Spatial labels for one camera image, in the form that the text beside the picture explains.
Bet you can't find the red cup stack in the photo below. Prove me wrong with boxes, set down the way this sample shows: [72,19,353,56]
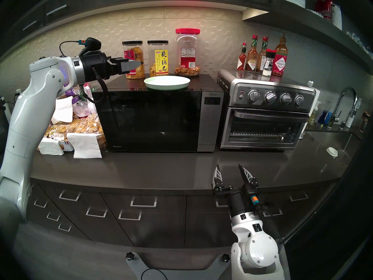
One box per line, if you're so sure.
[316,0,334,23]

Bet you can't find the stainless steel sink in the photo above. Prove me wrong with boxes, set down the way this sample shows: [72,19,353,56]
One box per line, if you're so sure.
[305,131,362,167]

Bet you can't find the dark wall shelf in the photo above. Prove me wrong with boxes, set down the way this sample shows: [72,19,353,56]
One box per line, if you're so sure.
[241,7,373,76]

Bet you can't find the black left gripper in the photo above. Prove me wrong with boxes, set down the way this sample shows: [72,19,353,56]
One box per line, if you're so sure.
[80,50,144,82]

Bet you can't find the clear jar red lid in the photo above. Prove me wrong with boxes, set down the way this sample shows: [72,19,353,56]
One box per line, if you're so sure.
[174,28,201,77]

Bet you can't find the dark lower drawer cabinet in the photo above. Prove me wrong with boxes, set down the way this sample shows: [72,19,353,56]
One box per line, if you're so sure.
[17,169,341,253]

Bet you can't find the white paper bag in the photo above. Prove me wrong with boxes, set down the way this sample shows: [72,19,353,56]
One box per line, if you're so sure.
[52,96,74,124]

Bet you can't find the purple snack bag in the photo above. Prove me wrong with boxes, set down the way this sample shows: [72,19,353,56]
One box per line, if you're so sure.
[65,85,84,105]

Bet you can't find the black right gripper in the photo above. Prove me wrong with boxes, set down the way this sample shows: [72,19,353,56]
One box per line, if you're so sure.
[212,164,259,218]

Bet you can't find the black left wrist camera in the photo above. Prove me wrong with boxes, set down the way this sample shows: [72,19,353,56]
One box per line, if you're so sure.
[78,37,102,57]

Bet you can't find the light green plate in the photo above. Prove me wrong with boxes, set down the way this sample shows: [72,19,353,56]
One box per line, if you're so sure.
[144,76,191,91]

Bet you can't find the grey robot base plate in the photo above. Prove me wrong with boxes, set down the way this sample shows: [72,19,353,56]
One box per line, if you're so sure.
[126,253,231,280]

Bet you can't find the white paper towel roll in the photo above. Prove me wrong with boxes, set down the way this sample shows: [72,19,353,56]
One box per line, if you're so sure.
[300,88,321,139]

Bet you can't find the large white draped napkin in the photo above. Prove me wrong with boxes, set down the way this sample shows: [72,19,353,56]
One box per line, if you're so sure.
[67,132,103,159]

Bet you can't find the thin black camera cable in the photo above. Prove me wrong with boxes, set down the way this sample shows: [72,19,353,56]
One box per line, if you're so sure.
[59,40,80,57]

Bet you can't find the black microwave oven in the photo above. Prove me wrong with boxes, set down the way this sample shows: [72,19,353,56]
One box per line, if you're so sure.
[92,74,225,153]

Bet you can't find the small red hot sauce bottle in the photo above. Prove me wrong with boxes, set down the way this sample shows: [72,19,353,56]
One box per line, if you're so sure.
[237,42,247,71]

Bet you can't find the snack jar pink label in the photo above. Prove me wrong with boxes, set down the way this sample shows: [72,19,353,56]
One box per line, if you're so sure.
[122,41,145,79]

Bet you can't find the wrapped pastries pile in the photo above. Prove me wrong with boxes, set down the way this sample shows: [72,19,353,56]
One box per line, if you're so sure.
[44,113,106,146]

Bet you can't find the brown bottle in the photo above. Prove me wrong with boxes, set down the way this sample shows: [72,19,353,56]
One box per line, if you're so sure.
[359,111,371,134]

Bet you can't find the black countertop appliance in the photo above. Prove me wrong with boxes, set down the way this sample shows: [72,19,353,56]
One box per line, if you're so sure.
[0,106,11,154]

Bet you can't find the snack jar yellow label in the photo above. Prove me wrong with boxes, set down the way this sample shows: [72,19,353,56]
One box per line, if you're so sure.
[147,40,169,79]

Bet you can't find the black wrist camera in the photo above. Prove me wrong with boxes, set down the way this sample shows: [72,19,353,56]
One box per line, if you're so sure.
[78,37,102,57]
[243,182,262,216]

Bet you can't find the clear pink plastic bag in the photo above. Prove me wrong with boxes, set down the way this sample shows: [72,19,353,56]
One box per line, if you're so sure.
[73,100,93,118]

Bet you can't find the stainless steel toaster oven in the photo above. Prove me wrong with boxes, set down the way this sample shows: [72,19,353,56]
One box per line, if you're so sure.
[217,69,316,151]

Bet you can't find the small white draped napkin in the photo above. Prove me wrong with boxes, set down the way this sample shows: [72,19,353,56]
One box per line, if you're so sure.
[38,136,64,155]

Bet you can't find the brown sauce bottle Tabasco label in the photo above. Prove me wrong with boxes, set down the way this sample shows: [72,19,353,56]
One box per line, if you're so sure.
[245,35,258,73]

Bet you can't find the white box French flag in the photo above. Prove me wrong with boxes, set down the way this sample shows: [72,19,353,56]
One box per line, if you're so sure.
[58,139,75,152]

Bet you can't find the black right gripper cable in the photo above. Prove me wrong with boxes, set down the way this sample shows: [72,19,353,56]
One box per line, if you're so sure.
[256,202,275,217]

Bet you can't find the large orange Tabasco bottle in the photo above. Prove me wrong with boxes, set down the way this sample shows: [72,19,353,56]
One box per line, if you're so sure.
[271,34,288,77]

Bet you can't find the green red tea packets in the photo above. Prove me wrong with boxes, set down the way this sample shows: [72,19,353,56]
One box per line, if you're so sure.
[76,83,94,102]

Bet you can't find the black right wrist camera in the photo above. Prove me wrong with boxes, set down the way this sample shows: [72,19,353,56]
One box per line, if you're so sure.
[243,182,262,216]

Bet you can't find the black base cable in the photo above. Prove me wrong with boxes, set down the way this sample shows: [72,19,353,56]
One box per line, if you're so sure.
[141,268,168,280]

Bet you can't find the clear dish soap bottle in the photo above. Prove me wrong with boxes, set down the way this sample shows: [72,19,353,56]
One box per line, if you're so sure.
[308,101,321,127]

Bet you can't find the chrome kitchen faucet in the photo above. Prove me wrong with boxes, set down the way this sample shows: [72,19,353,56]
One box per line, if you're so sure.
[328,87,358,130]

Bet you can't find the white cup stack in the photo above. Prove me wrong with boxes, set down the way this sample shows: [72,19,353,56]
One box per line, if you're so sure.
[332,3,343,31]

